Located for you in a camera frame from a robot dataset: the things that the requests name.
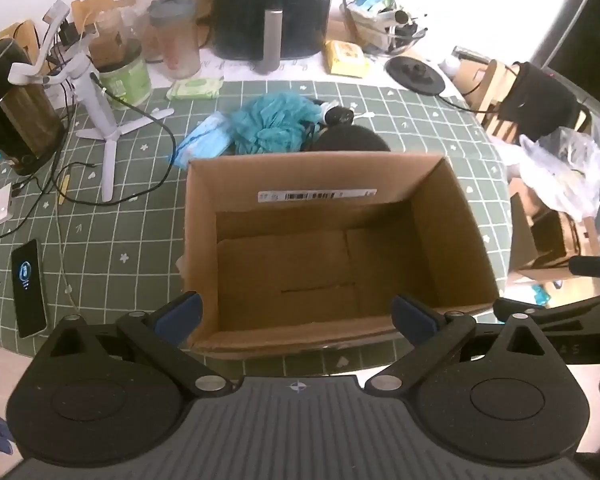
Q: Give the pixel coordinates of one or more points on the black air fryer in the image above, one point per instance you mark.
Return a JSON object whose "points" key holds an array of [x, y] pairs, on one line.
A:
{"points": [[300, 10]]}

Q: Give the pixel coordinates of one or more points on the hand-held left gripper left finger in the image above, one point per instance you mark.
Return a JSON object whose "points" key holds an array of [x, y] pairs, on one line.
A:
{"points": [[180, 312]]}

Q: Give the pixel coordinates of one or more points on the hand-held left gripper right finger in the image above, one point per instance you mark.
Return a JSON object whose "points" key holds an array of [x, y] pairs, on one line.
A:
{"points": [[410, 312]]}

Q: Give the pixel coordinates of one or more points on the yellow wet wipes pack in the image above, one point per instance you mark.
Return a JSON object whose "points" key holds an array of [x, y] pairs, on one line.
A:
{"points": [[347, 59]]}

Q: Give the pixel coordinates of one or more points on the glass bowl with clutter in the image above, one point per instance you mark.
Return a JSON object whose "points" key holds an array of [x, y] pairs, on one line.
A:
{"points": [[385, 25]]}

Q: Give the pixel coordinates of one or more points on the dark monitor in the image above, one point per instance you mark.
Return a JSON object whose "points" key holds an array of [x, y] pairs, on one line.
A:
{"points": [[595, 35]]}

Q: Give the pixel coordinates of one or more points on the black smartphone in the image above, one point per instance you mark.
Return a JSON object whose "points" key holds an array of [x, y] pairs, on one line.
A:
{"points": [[29, 290]]}

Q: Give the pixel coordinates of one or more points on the white plastic bag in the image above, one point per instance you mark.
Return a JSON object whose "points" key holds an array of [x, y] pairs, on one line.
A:
{"points": [[565, 170]]}

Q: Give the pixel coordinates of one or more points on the teal mesh bath sponge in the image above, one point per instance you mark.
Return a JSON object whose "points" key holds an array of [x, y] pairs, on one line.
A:
{"points": [[270, 120]]}

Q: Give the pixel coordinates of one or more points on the black kettle base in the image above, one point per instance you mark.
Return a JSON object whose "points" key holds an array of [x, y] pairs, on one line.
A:
{"points": [[415, 75]]}

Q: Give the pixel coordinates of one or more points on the wooden chair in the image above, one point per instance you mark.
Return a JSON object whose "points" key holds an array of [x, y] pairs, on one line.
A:
{"points": [[485, 80]]}

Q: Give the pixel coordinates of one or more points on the brown cardboard box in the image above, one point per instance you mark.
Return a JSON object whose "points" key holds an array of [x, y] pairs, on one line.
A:
{"points": [[280, 260]]}

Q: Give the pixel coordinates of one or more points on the green wet wipes pack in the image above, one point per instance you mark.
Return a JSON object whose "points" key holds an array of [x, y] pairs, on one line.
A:
{"points": [[195, 88]]}

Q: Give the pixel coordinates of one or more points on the blue face mask pack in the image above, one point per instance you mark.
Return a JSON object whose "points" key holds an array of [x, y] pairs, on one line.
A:
{"points": [[205, 140]]}

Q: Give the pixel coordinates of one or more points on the green label canister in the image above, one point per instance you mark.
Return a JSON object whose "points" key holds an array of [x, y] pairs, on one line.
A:
{"points": [[127, 80]]}

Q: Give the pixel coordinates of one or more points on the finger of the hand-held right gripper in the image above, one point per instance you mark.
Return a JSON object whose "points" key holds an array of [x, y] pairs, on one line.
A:
{"points": [[597, 266], [575, 312]]}

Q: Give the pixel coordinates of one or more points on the white phone tripod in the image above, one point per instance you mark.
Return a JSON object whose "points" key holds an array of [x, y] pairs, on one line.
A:
{"points": [[97, 110]]}

